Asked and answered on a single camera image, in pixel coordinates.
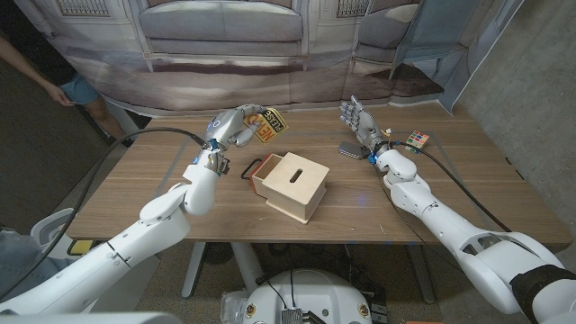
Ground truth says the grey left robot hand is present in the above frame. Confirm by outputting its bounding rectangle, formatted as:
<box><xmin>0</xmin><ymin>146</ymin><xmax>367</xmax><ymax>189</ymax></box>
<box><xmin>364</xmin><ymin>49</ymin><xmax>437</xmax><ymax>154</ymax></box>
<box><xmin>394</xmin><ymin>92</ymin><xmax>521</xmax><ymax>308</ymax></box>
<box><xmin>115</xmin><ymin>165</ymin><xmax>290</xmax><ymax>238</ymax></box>
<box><xmin>204</xmin><ymin>103</ymin><xmax>266</xmax><ymax>157</ymax></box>

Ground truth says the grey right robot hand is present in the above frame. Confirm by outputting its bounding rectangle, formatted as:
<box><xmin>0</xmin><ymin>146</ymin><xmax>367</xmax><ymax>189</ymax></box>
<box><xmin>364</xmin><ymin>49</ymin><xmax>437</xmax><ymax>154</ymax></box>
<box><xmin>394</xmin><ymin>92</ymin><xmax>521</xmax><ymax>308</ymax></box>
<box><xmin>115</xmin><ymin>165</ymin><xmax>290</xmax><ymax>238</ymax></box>
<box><xmin>339</xmin><ymin>94</ymin><xmax>392</xmax><ymax>158</ymax></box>

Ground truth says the yellow new driver bumper sticker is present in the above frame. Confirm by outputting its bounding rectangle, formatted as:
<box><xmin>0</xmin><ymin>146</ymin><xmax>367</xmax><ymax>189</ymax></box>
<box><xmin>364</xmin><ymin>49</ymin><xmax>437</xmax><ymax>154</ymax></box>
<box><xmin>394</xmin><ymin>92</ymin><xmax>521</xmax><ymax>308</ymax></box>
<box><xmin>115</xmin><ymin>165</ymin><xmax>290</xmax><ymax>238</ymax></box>
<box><xmin>242</xmin><ymin>106</ymin><xmax>289</xmax><ymax>145</ymax></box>

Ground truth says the Rubik's cube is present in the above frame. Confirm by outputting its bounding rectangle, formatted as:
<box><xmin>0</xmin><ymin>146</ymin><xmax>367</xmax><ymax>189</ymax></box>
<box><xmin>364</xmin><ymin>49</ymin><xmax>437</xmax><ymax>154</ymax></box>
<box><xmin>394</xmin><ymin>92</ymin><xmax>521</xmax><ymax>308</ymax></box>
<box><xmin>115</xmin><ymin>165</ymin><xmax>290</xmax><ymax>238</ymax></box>
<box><xmin>404</xmin><ymin>130</ymin><xmax>430</xmax><ymax>154</ymax></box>

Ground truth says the wooden drawer with red front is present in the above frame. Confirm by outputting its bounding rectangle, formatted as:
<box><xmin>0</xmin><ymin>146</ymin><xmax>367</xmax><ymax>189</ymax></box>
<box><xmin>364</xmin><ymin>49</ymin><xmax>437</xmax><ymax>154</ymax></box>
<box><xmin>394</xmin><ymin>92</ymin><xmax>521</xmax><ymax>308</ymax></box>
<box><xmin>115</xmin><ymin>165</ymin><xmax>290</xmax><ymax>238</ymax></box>
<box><xmin>240</xmin><ymin>152</ymin><xmax>284</xmax><ymax>195</ymax></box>

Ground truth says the grey metal tin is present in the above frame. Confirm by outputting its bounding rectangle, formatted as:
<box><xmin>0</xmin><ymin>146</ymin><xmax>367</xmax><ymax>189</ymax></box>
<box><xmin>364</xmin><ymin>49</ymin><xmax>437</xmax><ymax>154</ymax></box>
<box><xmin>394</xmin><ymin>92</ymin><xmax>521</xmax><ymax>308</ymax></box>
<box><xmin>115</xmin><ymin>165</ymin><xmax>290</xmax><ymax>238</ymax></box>
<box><xmin>337</xmin><ymin>140</ymin><xmax>365</xmax><ymax>160</ymax></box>

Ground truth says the printed sofa room backdrop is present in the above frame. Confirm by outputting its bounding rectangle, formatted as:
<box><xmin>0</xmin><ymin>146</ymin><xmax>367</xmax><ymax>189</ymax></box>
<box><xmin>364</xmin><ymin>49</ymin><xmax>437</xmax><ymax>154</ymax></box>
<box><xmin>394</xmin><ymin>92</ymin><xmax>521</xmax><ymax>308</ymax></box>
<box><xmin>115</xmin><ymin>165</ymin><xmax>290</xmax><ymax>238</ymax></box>
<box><xmin>11</xmin><ymin>0</ymin><xmax>526</xmax><ymax>118</ymax></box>

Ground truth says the wooden box with slot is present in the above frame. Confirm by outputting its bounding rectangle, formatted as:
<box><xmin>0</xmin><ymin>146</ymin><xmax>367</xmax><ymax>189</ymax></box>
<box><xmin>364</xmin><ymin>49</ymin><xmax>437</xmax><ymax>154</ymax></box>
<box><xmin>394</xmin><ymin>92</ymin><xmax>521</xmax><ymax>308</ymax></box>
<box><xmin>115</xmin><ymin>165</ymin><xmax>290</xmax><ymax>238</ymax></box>
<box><xmin>260</xmin><ymin>151</ymin><xmax>330</xmax><ymax>225</ymax></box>

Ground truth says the black round floor object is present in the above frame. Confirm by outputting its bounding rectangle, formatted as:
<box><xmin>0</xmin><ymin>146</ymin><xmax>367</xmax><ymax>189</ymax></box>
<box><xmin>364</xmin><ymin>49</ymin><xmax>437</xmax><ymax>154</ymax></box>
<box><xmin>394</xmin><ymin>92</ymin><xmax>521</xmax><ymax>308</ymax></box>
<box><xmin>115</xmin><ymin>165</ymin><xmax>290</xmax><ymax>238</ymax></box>
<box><xmin>202</xmin><ymin>242</ymin><xmax>235</xmax><ymax>266</ymax></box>

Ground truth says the white thick table leg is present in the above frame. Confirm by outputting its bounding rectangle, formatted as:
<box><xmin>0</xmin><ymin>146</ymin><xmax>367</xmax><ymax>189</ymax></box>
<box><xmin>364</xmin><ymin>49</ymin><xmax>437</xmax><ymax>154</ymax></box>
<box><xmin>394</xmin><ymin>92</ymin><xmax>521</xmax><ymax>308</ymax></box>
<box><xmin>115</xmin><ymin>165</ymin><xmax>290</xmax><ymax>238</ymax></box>
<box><xmin>229</xmin><ymin>241</ymin><xmax>266</xmax><ymax>293</ymax></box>

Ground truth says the white slanted table leg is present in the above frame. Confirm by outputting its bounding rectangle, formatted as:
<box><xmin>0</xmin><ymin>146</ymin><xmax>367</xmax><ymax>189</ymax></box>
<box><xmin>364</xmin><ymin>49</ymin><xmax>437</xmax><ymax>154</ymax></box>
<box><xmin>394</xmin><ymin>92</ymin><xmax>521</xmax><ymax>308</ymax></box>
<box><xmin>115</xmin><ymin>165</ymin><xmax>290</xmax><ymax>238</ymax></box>
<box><xmin>181</xmin><ymin>241</ymin><xmax>207</xmax><ymax>300</ymax></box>

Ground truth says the person in blue shorts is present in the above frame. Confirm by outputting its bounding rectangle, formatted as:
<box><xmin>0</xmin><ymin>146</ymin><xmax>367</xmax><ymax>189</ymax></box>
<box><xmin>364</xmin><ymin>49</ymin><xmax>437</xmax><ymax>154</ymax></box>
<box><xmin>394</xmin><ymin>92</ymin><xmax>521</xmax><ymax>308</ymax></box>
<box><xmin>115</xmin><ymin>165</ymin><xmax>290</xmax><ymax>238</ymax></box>
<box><xmin>0</xmin><ymin>0</ymin><xmax>134</xmax><ymax>148</ymax></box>

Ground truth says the grey table leg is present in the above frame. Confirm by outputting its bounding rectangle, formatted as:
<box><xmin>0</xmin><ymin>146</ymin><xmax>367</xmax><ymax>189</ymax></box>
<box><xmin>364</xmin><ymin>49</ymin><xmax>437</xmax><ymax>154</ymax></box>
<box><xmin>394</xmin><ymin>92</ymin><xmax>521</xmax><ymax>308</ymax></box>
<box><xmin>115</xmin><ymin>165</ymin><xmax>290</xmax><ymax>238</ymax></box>
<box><xmin>407</xmin><ymin>245</ymin><xmax>437</xmax><ymax>305</ymax></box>

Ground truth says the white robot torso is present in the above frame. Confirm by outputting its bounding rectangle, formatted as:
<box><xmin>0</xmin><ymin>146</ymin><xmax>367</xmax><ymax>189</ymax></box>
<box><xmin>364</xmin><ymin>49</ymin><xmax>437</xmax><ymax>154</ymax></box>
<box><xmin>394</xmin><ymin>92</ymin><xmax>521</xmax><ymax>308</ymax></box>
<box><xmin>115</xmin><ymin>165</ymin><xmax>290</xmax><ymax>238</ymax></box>
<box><xmin>242</xmin><ymin>268</ymin><xmax>374</xmax><ymax>324</ymax></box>

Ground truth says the clear plastic container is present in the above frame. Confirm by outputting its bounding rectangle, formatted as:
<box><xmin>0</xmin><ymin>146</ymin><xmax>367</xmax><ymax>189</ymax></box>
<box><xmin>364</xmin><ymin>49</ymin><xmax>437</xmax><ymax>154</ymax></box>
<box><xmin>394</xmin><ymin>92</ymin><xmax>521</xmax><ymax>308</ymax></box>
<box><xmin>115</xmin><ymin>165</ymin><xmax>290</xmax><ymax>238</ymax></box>
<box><xmin>220</xmin><ymin>290</ymin><xmax>251</xmax><ymax>324</ymax></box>

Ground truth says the yellow flat object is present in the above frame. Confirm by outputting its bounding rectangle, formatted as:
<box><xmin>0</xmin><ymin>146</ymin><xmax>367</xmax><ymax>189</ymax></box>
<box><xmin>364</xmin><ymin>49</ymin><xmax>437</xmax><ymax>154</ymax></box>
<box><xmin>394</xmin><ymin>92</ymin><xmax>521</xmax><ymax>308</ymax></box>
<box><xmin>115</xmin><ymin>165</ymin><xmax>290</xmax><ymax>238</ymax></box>
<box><xmin>67</xmin><ymin>239</ymin><xmax>98</xmax><ymax>257</ymax></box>

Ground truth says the white office chair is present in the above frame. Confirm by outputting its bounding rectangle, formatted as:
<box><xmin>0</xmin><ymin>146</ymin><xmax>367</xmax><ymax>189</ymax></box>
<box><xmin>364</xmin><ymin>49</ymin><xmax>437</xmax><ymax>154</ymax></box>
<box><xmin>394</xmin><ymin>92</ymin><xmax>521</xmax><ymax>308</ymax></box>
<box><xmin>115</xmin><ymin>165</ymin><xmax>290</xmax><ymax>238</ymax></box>
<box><xmin>30</xmin><ymin>207</ymin><xmax>98</xmax><ymax>260</ymax></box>

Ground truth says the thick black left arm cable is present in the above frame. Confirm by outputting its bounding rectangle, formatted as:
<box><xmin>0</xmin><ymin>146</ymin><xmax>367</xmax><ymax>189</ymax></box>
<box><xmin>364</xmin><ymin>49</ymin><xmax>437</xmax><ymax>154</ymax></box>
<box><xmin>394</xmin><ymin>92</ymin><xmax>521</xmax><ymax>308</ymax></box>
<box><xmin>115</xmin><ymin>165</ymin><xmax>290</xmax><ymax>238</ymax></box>
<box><xmin>0</xmin><ymin>125</ymin><xmax>211</xmax><ymax>302</ymax></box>

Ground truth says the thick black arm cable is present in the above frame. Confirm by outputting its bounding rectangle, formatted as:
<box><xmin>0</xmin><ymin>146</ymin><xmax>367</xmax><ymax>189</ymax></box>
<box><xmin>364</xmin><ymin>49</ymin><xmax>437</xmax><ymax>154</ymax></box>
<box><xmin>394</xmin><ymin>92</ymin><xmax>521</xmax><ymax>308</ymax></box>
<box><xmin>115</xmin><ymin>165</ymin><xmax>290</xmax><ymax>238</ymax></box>
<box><xmin>391</xmin><ymin>140</ymin><xmax>514</xmax><ymax>235</ymax></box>
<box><xmin>0</xmin><ymin>125</ymin><xmax>211</xmax><ymax>302</ymax></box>

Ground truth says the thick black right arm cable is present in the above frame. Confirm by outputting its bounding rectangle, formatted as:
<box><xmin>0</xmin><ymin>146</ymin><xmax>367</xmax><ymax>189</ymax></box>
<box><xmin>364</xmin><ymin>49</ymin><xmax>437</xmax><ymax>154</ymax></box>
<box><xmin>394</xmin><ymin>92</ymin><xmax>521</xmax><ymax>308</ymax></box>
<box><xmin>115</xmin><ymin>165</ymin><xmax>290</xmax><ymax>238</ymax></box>
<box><xmin>391</xmin><ymin>140</ymin><xmax>514</xmax><ymax>235</ymax></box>

